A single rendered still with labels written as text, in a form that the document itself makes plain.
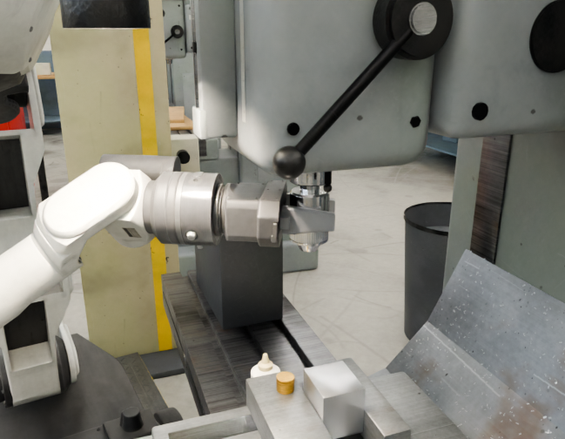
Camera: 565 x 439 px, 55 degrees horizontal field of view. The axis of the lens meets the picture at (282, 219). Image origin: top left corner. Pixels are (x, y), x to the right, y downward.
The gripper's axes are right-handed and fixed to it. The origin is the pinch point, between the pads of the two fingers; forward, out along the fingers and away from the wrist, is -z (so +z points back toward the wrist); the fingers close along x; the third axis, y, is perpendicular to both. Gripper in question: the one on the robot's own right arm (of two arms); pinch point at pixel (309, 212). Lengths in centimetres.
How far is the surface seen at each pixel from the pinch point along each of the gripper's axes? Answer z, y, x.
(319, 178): -1.1, -4.8, -2.0
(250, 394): 6.4, 21.5, -6.2
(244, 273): 12.4, 21.0, 27.3
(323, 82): -1.2, -16.0, -10.3
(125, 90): 79, 2, 153
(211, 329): 18.7, 33.1, 27.8
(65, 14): 19.5, -21.5, -16.7
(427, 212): -54, 66, 209
